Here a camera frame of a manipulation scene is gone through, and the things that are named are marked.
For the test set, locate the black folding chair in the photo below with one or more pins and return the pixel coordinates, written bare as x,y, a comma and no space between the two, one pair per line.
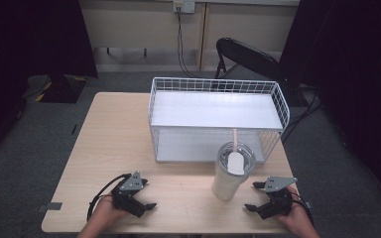
244,56

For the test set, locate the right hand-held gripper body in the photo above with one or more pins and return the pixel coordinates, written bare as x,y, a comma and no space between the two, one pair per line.
278,198

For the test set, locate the person's left hand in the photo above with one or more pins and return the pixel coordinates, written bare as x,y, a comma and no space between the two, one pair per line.
107,211

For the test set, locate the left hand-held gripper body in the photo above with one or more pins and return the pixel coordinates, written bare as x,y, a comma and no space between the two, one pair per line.
129,195

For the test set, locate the black curtain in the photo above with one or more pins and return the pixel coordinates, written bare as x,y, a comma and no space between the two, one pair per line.
29,49
354,82

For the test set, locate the grey tape strip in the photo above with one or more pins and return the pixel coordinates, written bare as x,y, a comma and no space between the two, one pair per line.
50,206

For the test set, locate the white tumbler with clear lid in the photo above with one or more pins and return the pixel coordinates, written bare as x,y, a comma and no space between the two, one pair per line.
229,178

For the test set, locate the person's right hand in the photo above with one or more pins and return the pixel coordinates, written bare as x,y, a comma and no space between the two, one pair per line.
296,213

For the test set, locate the white wall socket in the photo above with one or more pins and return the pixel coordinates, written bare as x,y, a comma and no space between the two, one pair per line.
184,6

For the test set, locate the dark stand base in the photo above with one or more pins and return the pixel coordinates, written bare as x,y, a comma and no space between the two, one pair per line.
59,87

